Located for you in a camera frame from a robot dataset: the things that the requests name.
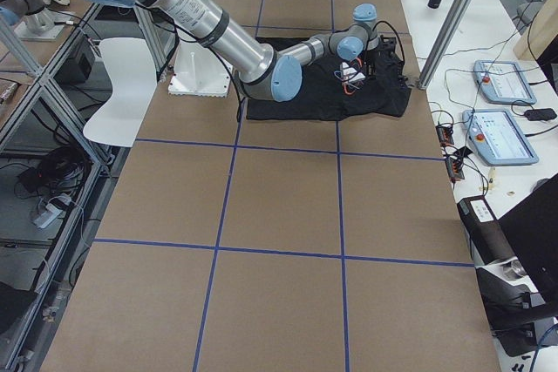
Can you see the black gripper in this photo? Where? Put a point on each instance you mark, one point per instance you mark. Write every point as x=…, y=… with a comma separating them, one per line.
x=373, y=59

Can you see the black printed t-shirt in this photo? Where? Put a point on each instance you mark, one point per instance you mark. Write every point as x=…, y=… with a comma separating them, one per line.
x=322, y=97

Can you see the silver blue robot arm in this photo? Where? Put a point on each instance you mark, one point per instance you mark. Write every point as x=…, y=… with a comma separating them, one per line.
x=263, y=72

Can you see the background robot arm on stand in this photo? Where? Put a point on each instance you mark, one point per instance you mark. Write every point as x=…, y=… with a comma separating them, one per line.
x=31, y=20

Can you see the upper teach pendant tablet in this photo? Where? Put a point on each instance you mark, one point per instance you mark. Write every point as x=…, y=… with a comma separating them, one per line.
x=503, y=82

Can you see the teach pendant tablet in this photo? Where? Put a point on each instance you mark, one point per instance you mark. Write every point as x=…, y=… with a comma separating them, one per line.
x=503, y=82
x=497, y=139

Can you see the lower teach pendant tablet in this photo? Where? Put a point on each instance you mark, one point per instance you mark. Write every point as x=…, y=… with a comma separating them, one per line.
x=497, y=139

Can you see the black power adapter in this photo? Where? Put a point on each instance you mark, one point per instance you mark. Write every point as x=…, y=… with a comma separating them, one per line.
x=541, y=114

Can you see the white plastic chair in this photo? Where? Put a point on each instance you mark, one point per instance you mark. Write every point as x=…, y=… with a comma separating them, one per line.
x=131, y=70

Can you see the black computer box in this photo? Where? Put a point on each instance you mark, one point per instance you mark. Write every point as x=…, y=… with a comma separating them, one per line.
x=78, y=66

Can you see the white power strip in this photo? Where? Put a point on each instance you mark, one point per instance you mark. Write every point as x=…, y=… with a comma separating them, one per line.
x=48, y=211

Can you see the aluminium frame post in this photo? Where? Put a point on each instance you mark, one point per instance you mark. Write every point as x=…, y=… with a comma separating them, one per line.
x=445, y=36

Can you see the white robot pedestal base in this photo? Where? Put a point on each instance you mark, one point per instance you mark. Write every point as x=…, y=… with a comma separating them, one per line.
x=199, y=72

